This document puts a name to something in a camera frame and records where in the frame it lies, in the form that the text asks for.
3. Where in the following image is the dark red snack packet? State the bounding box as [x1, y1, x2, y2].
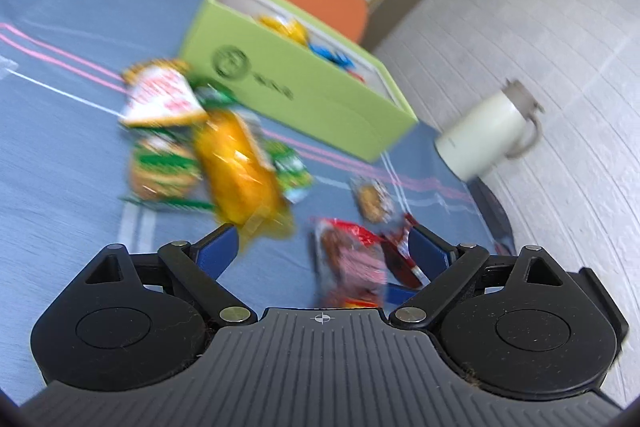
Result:
[381, 213, 424, 289]

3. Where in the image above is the small round biscuit packet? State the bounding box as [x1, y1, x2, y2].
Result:
[350, 176, 395, 225]

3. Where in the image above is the orange transparent snack pack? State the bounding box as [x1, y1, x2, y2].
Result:
[193, 109, 295, 247]

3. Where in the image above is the red clear jerky packet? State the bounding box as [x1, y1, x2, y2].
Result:
[314, 218, 387, 309]

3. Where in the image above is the green biscuit pack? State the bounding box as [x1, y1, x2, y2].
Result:
[122, 128, 214, 212]

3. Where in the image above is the green pea snack packet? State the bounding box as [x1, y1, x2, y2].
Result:
[262, 140, 314, 205]

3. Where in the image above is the white red triangular snack bag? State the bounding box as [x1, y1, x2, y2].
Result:
[119, 58, 207, 128]

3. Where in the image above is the blue snack packet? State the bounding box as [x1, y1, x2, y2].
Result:
[308, 43, 355, 70]

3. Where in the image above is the yellow snack packet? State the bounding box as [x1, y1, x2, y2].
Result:
[256, 15, 308, 46]

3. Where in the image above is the black rectangular case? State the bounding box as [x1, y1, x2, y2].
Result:
[468, 179, 516, 257]

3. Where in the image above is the cream thermos jug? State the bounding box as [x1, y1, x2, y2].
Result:
[435, 80, 544, 182]

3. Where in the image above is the green cardboard box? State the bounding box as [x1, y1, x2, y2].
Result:
[180, 0, 418, 161]

